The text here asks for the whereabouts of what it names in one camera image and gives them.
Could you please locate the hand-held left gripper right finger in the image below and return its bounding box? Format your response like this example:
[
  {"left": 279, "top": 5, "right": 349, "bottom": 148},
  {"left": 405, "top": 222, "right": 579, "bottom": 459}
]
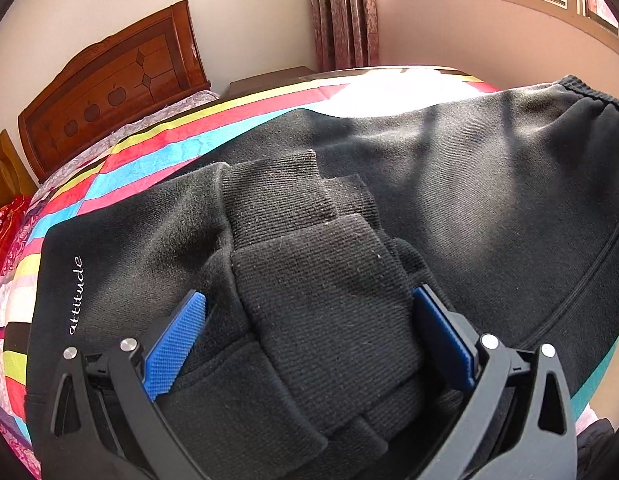
[{"left": 412, "top": 284, "right": 577, "bottom": 480}]

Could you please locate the colourful striped blanket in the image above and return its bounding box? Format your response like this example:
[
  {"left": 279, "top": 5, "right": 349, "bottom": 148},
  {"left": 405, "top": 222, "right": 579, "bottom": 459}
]
[{"left": 0, "top": 67, "right": 610, "bottom": 461}]

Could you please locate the dark cloth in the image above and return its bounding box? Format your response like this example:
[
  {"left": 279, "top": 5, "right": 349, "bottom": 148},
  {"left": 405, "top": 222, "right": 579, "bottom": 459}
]
[{"left": 577, "top": 417, "right": 619, "bottom": 480}]

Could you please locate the small wooden headboard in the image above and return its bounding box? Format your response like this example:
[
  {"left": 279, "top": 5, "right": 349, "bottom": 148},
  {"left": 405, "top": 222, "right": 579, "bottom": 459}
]
[{"left": 0, "top": 129, "right": 38, "bottom": 216}]

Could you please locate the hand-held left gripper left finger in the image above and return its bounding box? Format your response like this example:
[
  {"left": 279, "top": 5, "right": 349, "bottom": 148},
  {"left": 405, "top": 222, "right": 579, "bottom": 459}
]
[{"left": 50, "top": 289, "right": 213, "bottom": 480}]

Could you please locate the pink floral curtain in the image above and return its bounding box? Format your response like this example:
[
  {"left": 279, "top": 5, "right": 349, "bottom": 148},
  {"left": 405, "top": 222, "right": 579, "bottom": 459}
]
[{"left": 304, "top": 0, "right": 380, "bottom": 72}]

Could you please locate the wooden nightstand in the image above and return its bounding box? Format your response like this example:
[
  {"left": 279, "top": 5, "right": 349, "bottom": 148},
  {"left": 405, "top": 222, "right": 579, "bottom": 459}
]
[{"left": 224, "top": 66, "right": 317, "bottom": 98}]

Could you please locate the large carved wooden headboard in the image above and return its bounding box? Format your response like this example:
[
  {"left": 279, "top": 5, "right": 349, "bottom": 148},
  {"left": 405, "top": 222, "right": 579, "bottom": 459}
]
[{"left": 17, "top": 0, "right": 211, "bottom": 183}]

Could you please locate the black sweatshirt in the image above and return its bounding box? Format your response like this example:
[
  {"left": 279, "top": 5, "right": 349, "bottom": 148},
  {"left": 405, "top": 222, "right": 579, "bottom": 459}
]
[{"left": 24, "top": 75, "right": 619, "bottom": 480}]

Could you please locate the red patterned quilt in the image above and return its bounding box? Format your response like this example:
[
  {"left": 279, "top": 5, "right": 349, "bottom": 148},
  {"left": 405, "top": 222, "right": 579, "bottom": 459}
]
[{"left": 0, "top": 195, "right": 33, "bottom": 301}]

